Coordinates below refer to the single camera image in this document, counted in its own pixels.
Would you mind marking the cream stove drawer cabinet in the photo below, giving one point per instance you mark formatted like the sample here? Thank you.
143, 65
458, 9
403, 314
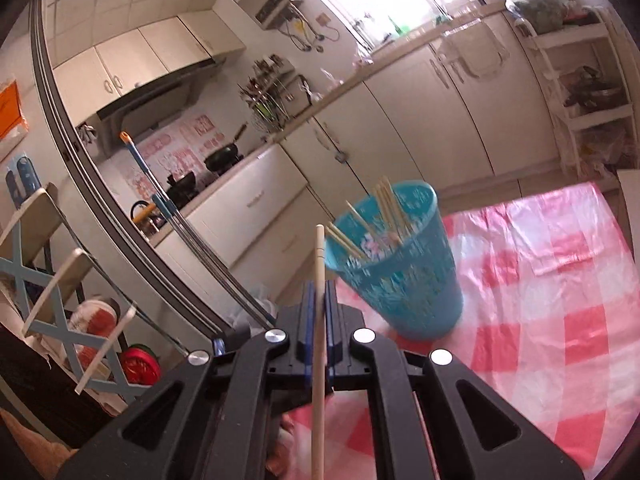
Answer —
260, 195

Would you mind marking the wall socket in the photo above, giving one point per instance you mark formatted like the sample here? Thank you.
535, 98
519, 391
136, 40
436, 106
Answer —
325, 19

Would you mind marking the plastic bag of greens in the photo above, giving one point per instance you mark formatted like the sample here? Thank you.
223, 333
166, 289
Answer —
540, 7

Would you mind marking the white trolley rack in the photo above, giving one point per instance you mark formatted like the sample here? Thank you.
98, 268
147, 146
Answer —
597, 111

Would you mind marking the cream sink base cabinets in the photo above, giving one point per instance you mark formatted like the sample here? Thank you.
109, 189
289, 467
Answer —
425, 110

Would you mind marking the wall utensil rack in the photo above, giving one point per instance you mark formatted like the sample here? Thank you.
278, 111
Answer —
270, 105

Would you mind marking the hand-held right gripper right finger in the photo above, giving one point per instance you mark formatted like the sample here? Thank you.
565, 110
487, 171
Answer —
331, 330

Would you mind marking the cream upper cabinets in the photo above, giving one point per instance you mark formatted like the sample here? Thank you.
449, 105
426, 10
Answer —
125, 60

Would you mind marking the wooden rack with blue cross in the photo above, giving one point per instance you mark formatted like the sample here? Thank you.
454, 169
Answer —
50, 300

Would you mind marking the pink wall decal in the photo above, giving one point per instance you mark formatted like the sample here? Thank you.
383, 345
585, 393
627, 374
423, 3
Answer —
175, 152

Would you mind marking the red round tin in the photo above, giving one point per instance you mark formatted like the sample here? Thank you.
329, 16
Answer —
140, 365

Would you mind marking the metal pot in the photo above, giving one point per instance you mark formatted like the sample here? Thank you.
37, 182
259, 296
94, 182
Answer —
595, 95

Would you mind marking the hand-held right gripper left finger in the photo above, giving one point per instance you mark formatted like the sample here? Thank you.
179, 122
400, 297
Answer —
312, 330

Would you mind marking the pink checkered plastic tablecloth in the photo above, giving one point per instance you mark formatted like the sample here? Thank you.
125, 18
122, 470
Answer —
525, 310

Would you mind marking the black wok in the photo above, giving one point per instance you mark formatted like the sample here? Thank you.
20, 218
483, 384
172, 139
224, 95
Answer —
222, 157

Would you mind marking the black range hood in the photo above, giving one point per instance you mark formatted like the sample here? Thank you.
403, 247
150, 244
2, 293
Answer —
150, 100

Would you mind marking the white hanging plastic bag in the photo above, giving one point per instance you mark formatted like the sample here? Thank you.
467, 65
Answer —
475, 60

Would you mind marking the small black pan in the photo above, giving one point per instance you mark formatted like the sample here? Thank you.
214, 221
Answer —
181, 185

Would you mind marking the small hanging metal cup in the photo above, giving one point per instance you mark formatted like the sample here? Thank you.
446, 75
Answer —
340, 157

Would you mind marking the group of wooden chopsticks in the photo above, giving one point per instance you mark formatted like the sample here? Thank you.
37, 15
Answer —
389, 210

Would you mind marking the teal perforated plastic basket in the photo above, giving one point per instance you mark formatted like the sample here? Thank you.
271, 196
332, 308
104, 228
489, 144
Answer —
415, 290

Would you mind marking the single bamboo chopstick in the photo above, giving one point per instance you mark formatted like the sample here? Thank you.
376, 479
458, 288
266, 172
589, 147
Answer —
320, 255

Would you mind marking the orange wall sign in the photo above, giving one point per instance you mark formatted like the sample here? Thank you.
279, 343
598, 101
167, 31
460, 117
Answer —
12, 115

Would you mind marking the red and white stuffed toy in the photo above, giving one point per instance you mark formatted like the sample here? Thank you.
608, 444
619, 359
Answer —
95, 325

